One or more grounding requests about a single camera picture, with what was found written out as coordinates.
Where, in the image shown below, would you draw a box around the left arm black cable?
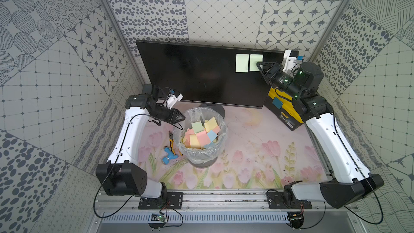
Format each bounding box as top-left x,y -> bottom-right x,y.
93,113 -> 162,219

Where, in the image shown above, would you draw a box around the pale yellow sticky note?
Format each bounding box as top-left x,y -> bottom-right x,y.
204,117 -> 218,133

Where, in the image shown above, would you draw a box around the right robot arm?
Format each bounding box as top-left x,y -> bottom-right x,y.
256,61 -> 384,208

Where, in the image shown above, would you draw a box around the grey mesh waste bin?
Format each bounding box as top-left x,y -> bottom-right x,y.
177,107 -> 227,169

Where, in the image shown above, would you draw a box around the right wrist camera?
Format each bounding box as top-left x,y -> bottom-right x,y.
282,50 -> 303,73

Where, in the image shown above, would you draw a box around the pale green sticky note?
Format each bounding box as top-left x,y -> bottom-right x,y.
235,54 -> 250,73

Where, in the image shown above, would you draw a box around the blue plastic tool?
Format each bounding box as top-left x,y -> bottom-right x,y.
162,147 -> 179,165

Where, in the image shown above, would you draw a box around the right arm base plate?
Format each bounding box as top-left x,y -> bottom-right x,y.
266,189 -> 312,210

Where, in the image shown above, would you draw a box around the yellow black pliers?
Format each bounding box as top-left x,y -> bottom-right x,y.
169,131 -> 175,155

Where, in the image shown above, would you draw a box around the aluminium mounting rail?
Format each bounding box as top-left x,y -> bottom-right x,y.
92,189 -> 360,214

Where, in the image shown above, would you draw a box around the yellow black toolbox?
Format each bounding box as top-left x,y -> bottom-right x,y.
264,88 -> 304,131

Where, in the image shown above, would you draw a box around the pink sticky note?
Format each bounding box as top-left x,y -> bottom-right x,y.
196,131 -> 211,147

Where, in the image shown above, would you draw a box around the left circuit board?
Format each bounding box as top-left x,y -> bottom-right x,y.
148,213 -> 168,230

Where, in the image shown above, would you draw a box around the yellow note in bin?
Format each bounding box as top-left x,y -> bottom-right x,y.
189,134 -> 201,148

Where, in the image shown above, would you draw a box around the right circuit board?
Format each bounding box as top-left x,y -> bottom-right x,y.
287,213 -> 304,229

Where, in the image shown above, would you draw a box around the circuit board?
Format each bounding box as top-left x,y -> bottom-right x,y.
287,213 -> 304,229
148,213 -> 168,230

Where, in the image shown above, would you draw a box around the clear plastic bin liner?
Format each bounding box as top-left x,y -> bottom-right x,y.
176,106 -> 229,165

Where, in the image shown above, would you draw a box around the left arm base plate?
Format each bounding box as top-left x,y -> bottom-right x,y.
139,192 -> 184,210

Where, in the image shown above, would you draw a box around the light blue sticky note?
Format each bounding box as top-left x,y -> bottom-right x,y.
207,130 -> 217,142

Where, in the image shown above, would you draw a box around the round grey monitor base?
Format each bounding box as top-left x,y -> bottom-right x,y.
200,103 -> 225,118

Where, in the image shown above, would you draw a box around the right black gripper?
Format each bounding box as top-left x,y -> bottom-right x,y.
257,61 -> 304,100

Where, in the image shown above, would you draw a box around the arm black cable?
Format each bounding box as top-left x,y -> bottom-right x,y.
323,103 -> 384,225
93,113 -> 162,219

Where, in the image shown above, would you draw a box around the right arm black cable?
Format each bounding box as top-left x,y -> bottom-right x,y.
323,103 -> 384,225

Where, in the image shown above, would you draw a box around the green note in bin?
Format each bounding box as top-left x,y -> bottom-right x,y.
191,121 -> 205,133

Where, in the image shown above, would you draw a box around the black flat monitor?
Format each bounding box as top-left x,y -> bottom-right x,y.
136,40 -> 284,108

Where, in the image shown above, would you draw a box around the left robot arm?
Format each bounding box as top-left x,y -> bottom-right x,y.
96,84 -> 185,200

